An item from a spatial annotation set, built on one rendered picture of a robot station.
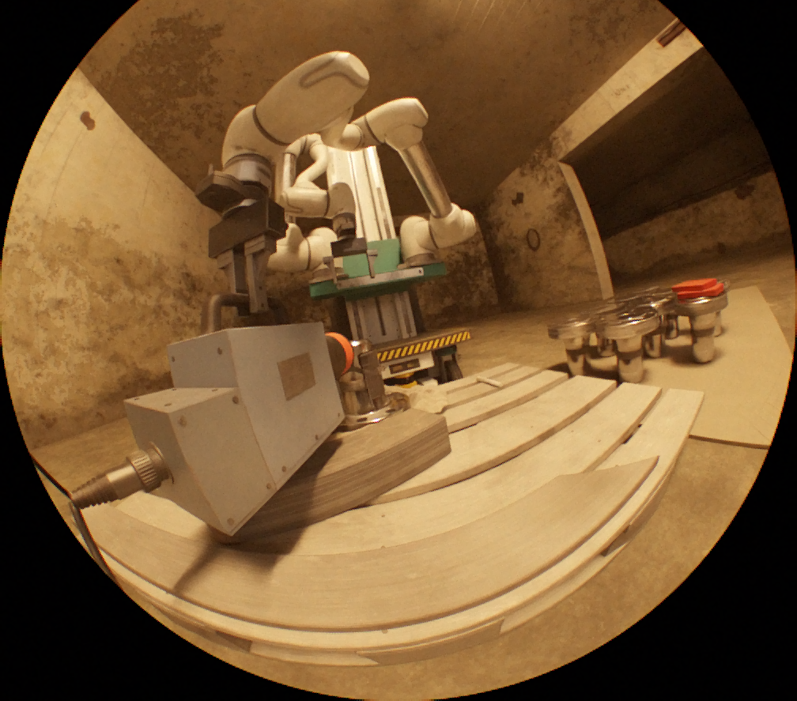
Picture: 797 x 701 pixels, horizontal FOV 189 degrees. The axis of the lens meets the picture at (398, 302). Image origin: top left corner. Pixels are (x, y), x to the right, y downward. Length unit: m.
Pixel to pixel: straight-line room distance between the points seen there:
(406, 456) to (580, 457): 0.29
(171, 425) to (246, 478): 0.08
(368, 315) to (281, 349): 1.05
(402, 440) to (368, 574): 0.23
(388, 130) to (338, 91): 0.54
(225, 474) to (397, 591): 0.19
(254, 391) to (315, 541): 0.24
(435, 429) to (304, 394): 0.25
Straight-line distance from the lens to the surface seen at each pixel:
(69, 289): 2.58
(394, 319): 1.33
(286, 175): 1.22
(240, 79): 2.94
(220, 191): 0.37
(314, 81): 0.38
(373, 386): 0.65
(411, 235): 1.21
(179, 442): 0.20
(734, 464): 0.71
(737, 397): 0.92
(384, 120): 0.88
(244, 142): 0.44
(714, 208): 9.02
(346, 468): 0.39
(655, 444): 0.48
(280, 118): 0.40
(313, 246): 1.11
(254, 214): 0.36
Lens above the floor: 0.43
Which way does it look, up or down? 4 degrees up
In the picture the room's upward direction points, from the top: 12 degrees counter-clockwise
